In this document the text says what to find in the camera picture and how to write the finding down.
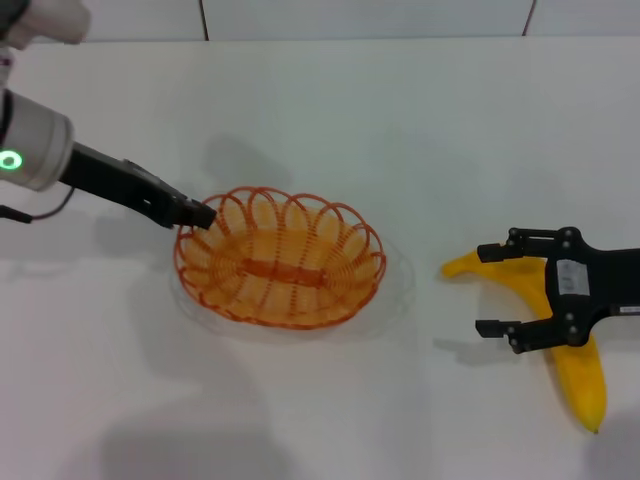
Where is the yellow banana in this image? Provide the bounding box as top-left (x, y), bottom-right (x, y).
top-left (440, 249), bottom-right (609, 436)

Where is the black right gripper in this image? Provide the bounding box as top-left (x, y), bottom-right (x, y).
top-left (474, 226), bottom-right (640, 356)

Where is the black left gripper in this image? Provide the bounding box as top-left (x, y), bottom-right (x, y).
top-left (62, 141), bottom-right (218, 231)

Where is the orange wire basket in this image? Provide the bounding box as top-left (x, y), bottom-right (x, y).
top-left (173, 185), bottom-right (388, 332)

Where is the dark thin cable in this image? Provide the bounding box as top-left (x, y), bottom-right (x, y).
top-left (0, 185), bottom-right (73, 225)

